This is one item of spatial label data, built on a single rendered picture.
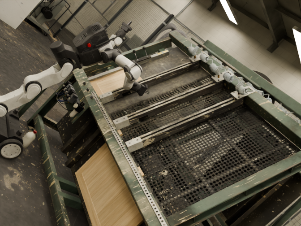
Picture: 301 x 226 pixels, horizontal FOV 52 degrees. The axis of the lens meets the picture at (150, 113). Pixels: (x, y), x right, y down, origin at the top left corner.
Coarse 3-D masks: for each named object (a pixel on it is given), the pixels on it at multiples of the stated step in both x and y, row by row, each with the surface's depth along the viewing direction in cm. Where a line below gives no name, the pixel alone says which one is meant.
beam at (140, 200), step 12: (72, 72) 343; (84, 72) 335; (96, 108) 284; (96, 120) 271; (108, 132) 257; (108, 144) 246; (120, 156) 234; (120, 168) 226; (132, 180) 216; (144, 180) 214; (132, 192) 208; (144, 204) 200; (156, 204) 198; (144, 216) 193; (156, 216) 192
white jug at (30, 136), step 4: (28, 132) 308; (32, 132) 307; (36, 132) 308; (24, 136) 307; (28, 136) 305; (32, 136) 306; (24, 140) 305; (28, 140) 306; (32, 140) 308; (24, 144) 306; (28, 144) 309
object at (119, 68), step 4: (164, 52) 345; (168, 52) 347; (152, 56) 342; (156, 56) 343; (160, 56) 345; (144, 60) 339; (148, 60) 341; (152, 60) 343; (140, 64) 340; (116, 68) 334; (120, 68) 333; (104, 72) 331; (108, 72) 330; (112, 72) 331; (92, 76) 329; (96, 76) 327; (100, 76) 327; (92, 80) 326
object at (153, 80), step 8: (192, 56) 317; (208, 56) 314; (184, 64) 315; (192, 64) 314; (168, 72) 308; (176, 72) 311; (184, 72) 315; (144, 80) 305; (152, 80) 304; (160, 80) 308; (120, 88) 299; (104, 96) 292; (112, 96) 295; (120, 96) 299
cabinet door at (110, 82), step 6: (120, 72) 331; (102, 78) 326; (108, 78) 325; (114, 78) 324; (120, 78) 322; (138, 78) 317; (96, 84) 320; (102, 84) 319; (108, 84) 317; (114, 84) 315; (120, 84) 314; (96, 90) 312; (102, 90) 311; (108, 90) 309
